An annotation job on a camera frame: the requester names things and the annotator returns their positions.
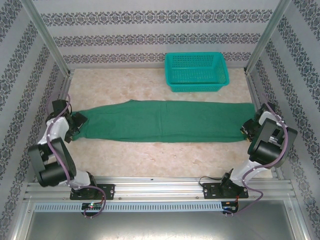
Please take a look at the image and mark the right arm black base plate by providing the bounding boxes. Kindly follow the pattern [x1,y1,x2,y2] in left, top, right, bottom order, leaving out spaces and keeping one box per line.
[202,181,250,200]

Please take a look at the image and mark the aluminium mounting rail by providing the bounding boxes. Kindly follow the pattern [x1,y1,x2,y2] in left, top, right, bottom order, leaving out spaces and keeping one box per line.
[23,175,297,202]

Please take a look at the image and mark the thin black cable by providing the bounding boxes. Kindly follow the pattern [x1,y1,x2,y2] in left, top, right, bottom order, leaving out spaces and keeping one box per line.
[199,176,227,186]

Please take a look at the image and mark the aluminium side rail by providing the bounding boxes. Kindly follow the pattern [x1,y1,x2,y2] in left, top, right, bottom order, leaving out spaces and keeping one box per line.
[33,69,75,182]

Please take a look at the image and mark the teal plastic slotted basket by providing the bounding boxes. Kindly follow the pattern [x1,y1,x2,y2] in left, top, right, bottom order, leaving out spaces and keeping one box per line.
[164,51,230,93]

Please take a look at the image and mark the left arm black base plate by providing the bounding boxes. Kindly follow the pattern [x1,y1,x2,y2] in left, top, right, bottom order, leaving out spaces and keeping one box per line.
[69,183,116,201]

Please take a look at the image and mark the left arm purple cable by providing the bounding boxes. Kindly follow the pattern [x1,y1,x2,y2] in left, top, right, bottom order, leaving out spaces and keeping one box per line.
[46,92,107,220]

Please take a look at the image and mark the green long pants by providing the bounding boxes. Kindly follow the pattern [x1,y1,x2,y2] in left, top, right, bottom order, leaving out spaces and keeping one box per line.
[71,99,256,144]

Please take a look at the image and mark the slotted grey cable duct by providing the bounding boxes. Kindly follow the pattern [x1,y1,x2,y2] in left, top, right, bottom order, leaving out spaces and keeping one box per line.
[33,201,224,213]

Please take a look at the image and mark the aluminium frame post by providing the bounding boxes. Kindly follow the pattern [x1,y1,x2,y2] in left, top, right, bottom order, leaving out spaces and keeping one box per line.
[26,0,71,75]
[244,0,293,73]

